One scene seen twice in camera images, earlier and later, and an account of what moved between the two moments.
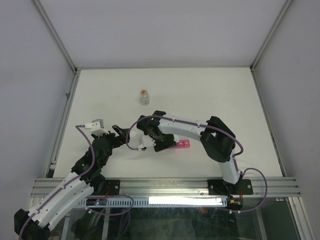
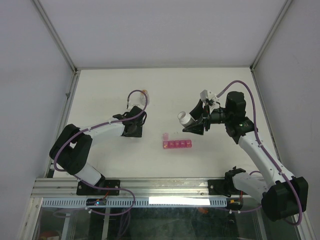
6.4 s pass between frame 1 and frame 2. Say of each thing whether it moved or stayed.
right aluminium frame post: stayed
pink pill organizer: stayed
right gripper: moved
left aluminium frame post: stayed
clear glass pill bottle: stayed
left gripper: moved
